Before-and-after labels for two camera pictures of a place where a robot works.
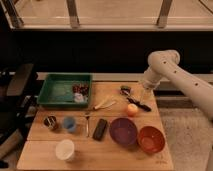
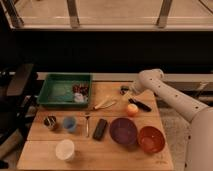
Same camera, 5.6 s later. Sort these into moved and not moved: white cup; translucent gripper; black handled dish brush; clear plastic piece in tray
Moved: translucent gripper
Not moved: white cup; clear plastic piece in tray; black handled dish brush
